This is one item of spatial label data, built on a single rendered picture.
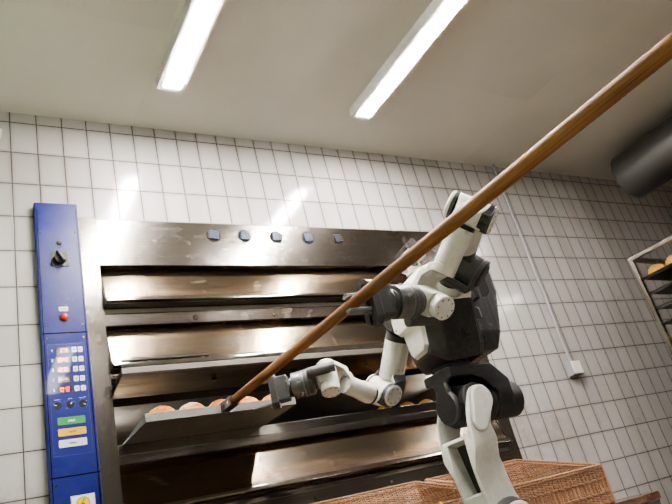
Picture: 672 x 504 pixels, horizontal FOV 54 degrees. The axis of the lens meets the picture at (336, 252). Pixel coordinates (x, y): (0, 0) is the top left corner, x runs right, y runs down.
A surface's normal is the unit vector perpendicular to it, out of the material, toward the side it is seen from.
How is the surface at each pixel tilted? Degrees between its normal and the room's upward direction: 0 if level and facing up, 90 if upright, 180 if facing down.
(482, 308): 90
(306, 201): 90
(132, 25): 180
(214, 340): 70
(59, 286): 90
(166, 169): 90
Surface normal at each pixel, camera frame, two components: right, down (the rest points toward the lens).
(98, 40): 0.23, 0.88
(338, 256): 0.47, -0.47
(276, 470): 0.36, -0.74
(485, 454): 0.61, -0.06
